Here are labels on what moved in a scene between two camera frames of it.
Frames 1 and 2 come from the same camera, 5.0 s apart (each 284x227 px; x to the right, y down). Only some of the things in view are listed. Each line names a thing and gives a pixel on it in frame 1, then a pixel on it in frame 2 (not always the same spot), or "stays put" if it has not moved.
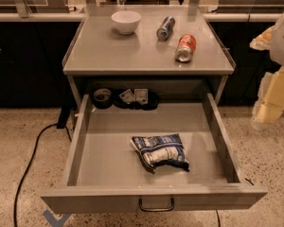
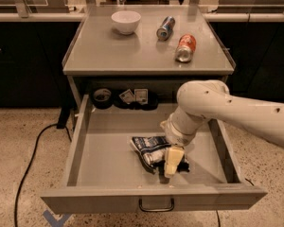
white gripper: (283, 43) -> (177, 135)
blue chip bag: (160, 149) stays put
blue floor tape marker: (54, 221) stays put
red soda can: (186, 47) stays put
